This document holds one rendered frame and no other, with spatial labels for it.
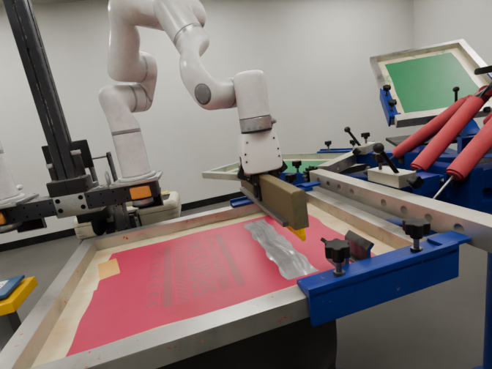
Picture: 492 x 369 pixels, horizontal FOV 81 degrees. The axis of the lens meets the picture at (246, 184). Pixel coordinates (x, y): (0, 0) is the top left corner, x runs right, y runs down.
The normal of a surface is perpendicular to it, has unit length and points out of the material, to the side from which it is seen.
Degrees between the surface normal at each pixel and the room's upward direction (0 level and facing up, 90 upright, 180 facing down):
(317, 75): 90
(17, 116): 90
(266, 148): 91
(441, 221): 90
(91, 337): 0
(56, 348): 0
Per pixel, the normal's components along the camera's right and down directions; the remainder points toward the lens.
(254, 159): 0.20, 0.26
